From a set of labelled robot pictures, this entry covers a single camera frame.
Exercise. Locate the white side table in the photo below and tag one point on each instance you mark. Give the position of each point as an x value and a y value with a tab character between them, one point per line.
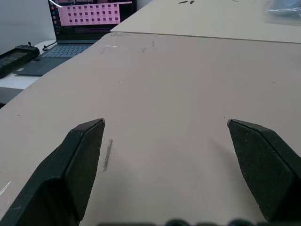
14	80

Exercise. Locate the clear plastic bag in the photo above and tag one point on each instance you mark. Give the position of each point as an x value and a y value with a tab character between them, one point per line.
285	9

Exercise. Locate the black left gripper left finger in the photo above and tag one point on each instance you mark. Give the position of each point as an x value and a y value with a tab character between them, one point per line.
61	176

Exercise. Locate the black handheld remote controller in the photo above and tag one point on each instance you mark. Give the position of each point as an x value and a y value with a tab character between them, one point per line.
14	57

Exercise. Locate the grey open laptop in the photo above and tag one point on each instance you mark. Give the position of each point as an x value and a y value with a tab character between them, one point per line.
77	30

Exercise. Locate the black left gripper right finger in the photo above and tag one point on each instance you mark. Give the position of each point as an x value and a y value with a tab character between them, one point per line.
263	169

